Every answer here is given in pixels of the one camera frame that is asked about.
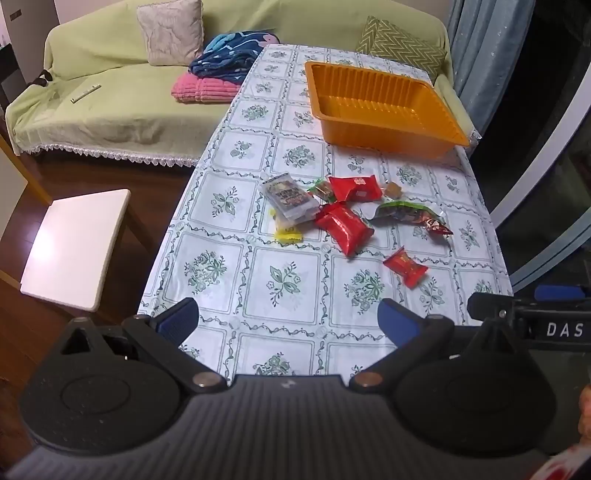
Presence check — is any red snack packet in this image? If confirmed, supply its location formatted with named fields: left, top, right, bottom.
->
left=329, top=175, right=384, bottom=204
left=315, top=202, right=375, bottom=257

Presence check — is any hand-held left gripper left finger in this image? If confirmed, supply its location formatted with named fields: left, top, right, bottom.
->
left=59, top=298, right=228, bottom=394

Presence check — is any yellow candy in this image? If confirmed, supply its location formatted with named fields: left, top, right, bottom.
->
left=272, top=209, right=304, bottom=242

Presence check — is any green covered sofa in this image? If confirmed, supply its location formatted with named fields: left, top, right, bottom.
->
left=4, top=0, right=482, bottom=168

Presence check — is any small red candy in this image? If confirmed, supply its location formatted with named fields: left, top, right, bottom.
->
left=383, top=246, right=429, bottom=289

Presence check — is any floral tablecloth table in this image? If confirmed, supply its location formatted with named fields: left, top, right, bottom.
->
left=139, top=44, right=514, bottom=377

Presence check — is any beige cushion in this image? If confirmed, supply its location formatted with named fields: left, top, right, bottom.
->
left=137, top=0, right=204, bottom=66

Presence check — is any orange plastic tray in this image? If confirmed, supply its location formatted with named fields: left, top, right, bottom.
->
left=305, top=61, right=471, bottom=160

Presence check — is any wooden furniture panel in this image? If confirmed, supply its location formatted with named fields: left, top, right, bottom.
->
left=0, top=134, right=52, bottom=222

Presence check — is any white window frame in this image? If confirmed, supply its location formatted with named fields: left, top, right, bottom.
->
left=489, top=78, right=591, bottom=294

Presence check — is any small green red packet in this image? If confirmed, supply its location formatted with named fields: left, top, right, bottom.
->
left=307, top=178, right=339, bottom=204

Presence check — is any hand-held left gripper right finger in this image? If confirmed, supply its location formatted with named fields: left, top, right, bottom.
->
left=348, top=298, right=527, bottom=393

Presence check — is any white stool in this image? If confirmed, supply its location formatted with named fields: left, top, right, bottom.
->
left=20, top=188, right=156, bottom=313

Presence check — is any blue grey curtain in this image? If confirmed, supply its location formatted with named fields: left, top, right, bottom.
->
left=445, top=0, right=539, bottom=134

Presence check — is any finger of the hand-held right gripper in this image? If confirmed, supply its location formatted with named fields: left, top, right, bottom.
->
left=522, top=285, right=591, bottom=311
left=467, top=292, right=521, bottom=325

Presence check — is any red white printed cloth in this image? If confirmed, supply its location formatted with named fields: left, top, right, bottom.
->
left=542, top=440, right=591, bottom=480

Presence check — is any blue printed blanket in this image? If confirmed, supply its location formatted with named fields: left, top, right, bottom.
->
left=188, top=31, right=280, bottom=86

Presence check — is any pink ribbed cushion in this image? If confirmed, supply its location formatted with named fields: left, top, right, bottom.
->
left=171, top=71, right=242, bottom=103

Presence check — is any dark cabinet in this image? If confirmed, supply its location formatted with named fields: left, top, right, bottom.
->
left=0, top=44, right=29, bottom=109

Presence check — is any person's right hand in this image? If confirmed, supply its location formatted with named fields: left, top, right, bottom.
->
left=578, top=385, right=591, bottom=437

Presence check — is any green zigzag cushion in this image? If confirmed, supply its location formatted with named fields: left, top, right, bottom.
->
left=355, top=16, right=448, bottom=80

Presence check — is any green red snack bag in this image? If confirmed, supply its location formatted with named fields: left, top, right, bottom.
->
left=370, top=199, right=454, bottom=237

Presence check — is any white remote control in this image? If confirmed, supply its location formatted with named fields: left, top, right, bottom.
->
left=70, top=84, right=102, bottom=103

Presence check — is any grey snack packet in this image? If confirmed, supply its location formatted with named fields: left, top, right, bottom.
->
left=262, top=172, right=320, bottom=227

